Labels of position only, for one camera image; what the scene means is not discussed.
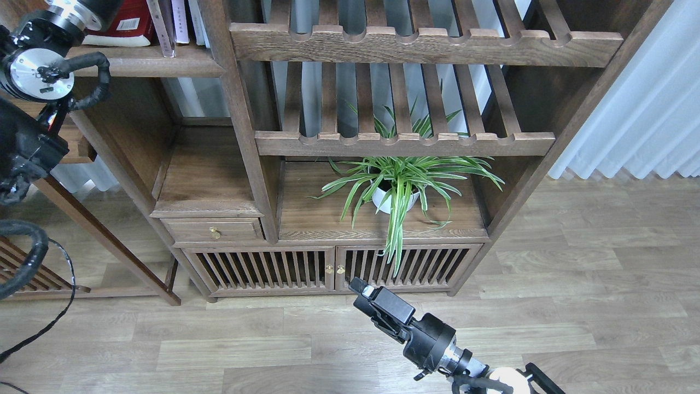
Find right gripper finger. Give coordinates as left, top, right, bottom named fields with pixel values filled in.
left=370, top=312, right=408, bottom=344
left=349, top=277, right=415, bottom=326

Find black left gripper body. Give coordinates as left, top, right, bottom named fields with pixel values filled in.
left=45, top=1, right=124, bottom=32

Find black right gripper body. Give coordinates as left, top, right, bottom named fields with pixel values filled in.
left=403, top=314, right=457, bottom=375

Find dark red book white characters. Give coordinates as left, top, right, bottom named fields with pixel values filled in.
left=147, top=0, right=176, bottom=58

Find white lavender paperback book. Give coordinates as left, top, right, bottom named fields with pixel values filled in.
left=171, top=0, right=190, bottom=44

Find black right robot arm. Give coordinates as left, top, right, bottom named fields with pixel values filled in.
left=349, top=277, right=563, bottom=393

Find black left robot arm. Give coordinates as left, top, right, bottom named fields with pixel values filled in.
left=1, top=1, right=123, bottom=205

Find white plant pot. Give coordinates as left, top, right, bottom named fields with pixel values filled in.
left=372, top=175, right=420, bottom=217

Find green spider plant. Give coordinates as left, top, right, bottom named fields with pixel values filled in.
left=311, top=82, right=505, bottom=277

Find white upright book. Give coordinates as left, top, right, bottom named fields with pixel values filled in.
left=189, top=0, right=211, bottom=48

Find dark wooden bookshelf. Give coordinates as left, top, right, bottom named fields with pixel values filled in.
left=72, top=1, right=672, bottom=299

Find wooden side furniture left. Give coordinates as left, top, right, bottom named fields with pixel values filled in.
left=2, top=112, right=182, bottom=306

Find white curtain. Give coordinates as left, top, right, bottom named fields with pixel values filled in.
left=549, top=1, right=699, bottom=179

